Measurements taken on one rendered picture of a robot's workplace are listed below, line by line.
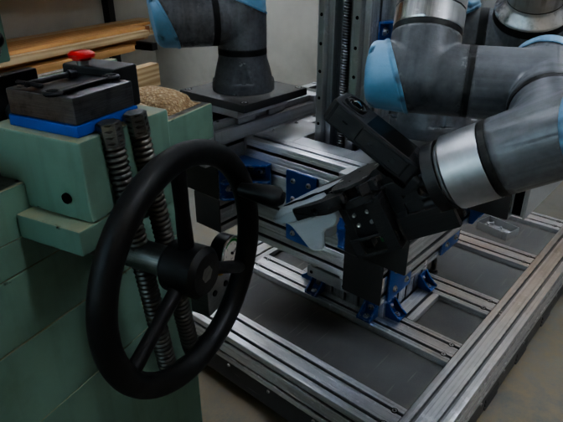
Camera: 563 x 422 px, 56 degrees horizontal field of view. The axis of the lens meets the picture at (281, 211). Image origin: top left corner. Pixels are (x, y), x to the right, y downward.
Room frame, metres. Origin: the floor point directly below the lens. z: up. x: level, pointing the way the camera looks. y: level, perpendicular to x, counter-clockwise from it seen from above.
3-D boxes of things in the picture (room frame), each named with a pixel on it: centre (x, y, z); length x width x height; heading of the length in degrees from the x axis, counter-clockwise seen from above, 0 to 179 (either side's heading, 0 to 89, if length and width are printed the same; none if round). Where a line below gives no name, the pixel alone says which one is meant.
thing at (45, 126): (0.59, 0.22, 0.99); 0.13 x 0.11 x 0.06; 153
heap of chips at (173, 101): (0.85, 0.21, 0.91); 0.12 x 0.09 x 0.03; 63
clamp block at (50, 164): (0.59, 0.23, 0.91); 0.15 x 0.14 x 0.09; 153
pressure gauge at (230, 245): (0.79, 0.10, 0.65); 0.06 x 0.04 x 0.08; 153
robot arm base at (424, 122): (0.98, -0.28, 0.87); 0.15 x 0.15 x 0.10
